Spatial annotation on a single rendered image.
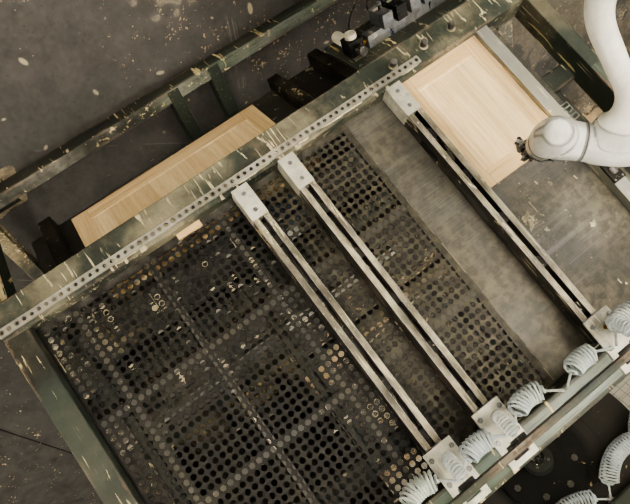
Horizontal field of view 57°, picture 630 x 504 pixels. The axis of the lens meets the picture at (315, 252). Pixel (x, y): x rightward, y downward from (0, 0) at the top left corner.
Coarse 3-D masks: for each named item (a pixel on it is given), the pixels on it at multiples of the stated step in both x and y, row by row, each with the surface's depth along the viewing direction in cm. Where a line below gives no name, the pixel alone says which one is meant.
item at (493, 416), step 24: (288, 168) 190; (312, 192) 192; (336, 216) 186; (336, 240) 187; (360, 240) 184; (360, 264) 182; (384, 288) 181; (408, 312) 181; (408, 336) 183; (432, 336) 177; (432, 360) 176; (456, 384) 174; (480, 408) 171; (504, 408) 169; (504, 432) 157; (528, 456) 166
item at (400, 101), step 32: (384, 96) 202; (416, 128) 197; (448, 160) 193; (480, 192) 190; (512, 224) 189; (544, 256) 186; (544, 288) 188; (576, 288) 183; (576, 320) 183; (608, 320) 170; (608, 352) 175
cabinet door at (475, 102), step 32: (448, 64) 208; (480, 64) 209; (416, 96) 204; (448, 96) 205; (480, 96) 206; (512, 96) 206; (448, 128) 202; (480, 128) 203; (512, 128) 203; (480, 160) 199; (512, 160) 200
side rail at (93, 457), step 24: (24, 336) 174; (24, 360) 173; (48, 360) 173; (48, 384) 171; (48, 408) 169; (72, 408) 170; (72, 432) 168; (96, 432) 171; (96, 456) 167; (96, 480) 165; (120, 480) 165
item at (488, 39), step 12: (480, 36) 209; (492, 36) 210; (492, 48) 208; (504, 48) 209; (504, 60) 207; (516, 60) 207; (516, 72) 206; (528, 72) 206; (528, 84) 205; (540, 84) 205; (540, 96) 204; (540, 108) 205; (552, 108) 203; (600, 168) 198; (624, 180) 197; (612, 192) 200; (624, 192) 196; (624, 204) 199
